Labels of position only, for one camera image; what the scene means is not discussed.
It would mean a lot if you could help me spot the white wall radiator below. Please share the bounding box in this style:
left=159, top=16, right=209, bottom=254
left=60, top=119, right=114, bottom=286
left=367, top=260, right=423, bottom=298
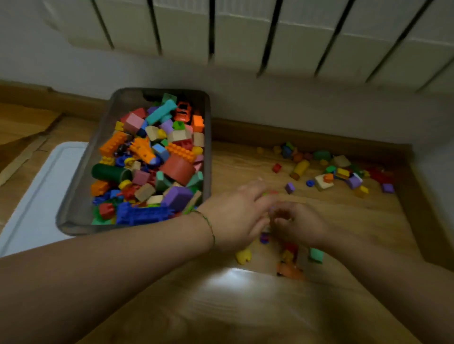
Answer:
left=38, top=0, right=454, bottom=93

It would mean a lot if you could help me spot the person's right forearm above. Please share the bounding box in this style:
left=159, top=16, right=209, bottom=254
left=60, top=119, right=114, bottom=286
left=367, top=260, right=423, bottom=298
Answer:
left=319, top=227, right=454, bottom=344

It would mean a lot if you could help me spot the white plastic bin lid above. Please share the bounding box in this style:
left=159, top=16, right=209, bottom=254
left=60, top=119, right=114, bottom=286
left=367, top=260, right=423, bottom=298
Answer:
left=0, top=142, right=89, bottom=258

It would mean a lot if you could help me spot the brown cardboard sheet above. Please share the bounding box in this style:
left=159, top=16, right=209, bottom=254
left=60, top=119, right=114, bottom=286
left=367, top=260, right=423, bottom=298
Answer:
left=0, top=102, right=61, bottom=185

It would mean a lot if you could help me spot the green thread bracelet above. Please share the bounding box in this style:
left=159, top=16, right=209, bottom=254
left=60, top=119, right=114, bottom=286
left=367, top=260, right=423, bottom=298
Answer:
left=191, top=209, right=216, bottom=249

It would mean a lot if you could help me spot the orange toy car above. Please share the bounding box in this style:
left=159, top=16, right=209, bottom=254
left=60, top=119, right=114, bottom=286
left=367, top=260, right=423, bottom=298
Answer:
left=174, top=102, right=193, bottom=123

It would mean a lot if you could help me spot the yellow cylinder toy block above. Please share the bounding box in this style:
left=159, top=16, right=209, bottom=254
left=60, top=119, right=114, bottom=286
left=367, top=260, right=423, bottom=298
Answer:
left=290, top=159, right=311, bottom=181

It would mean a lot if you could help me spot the long blue toy brick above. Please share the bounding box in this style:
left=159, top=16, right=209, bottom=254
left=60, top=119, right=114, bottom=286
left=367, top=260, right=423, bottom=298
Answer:
left=116, top=202, right=175, bottom=226

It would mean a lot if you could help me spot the pile of colourful toy blocks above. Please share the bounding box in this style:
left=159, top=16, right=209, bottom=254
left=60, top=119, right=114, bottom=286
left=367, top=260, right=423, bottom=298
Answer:
left=90, top=93, right=205, bottom=226

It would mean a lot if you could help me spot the person's left hand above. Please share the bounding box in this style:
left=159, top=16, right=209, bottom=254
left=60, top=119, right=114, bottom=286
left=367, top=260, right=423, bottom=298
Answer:
left=197, top=180, right=281, bottom=253

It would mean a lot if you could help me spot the orange flat toy piece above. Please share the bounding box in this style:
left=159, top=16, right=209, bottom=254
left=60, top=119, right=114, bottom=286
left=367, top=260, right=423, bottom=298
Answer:
left=277, top=262, right=305, bottom=280

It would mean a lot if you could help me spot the dark green toy cylinder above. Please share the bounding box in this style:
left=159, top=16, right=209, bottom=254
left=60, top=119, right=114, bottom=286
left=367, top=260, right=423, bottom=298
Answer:
left=91, top=163, right=132, bottom=184

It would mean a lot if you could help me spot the scattered cluster of toy pieces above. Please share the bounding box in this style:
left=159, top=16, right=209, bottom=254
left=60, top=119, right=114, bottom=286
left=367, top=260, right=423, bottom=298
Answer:
left=256, top=142, right=396, bottom=199

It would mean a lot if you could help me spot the long teal toy block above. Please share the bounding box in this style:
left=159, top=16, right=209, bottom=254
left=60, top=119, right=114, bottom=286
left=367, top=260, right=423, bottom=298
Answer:
left=145, top=99, right=178, bottom=125

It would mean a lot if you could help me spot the large purple toy cube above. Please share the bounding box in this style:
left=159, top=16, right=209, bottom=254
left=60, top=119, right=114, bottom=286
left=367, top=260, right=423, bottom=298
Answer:
left=161, top=186, right=194, bottom=212

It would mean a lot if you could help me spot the person's left forearm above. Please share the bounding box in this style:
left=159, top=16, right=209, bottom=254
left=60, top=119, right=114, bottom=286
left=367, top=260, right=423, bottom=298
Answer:
left=0, top=212, right=215, bottom=344

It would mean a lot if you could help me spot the person's right hand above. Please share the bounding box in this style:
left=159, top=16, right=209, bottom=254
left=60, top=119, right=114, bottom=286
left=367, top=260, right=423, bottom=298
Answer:
left=270, top=201, right=335, bottom=249

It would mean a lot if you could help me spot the grey plastic storage bin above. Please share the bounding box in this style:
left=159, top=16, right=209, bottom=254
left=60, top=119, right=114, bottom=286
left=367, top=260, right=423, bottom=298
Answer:
left=56, top=87, right=213, bottom=237

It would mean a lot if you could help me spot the red and yellow toy block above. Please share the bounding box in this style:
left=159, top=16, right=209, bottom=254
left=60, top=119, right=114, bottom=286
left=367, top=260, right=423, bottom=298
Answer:
left=282, top=243, right=299, bottom=263

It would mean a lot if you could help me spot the red arch toy block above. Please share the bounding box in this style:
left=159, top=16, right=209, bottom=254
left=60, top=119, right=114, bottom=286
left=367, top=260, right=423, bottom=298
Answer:
left=160, top=154, right=196, bottom=186

